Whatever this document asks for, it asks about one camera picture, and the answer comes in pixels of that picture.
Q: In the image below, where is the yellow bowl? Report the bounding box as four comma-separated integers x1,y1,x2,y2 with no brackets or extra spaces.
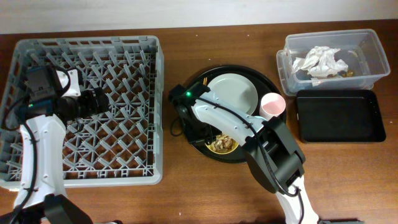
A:
206,134,239,155

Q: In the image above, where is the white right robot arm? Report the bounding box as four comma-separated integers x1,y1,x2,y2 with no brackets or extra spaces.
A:
169,83,320,223

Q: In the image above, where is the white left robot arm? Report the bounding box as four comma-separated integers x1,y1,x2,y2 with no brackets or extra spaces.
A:
1,88,109,223

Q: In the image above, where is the grey dishwasher rack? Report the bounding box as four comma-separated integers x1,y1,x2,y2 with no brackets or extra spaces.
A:
1,35,164,188

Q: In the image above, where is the grey-green plate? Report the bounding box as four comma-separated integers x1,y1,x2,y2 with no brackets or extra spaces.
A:
208,73,258,114

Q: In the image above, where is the pink cup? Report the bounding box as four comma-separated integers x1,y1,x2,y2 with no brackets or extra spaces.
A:
259,93,286,121

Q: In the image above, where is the round black tray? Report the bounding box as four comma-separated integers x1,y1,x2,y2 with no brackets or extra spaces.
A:
183,65,280,164

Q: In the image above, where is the black rectangular tray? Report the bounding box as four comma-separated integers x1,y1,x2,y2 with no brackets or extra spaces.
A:
296,90,386,142

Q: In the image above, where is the crumpled white tissue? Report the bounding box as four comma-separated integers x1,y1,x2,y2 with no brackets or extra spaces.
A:
292,46,348,78

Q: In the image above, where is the clear plastic bin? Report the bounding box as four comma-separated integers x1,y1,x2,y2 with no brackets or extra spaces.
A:
276,29,391,96

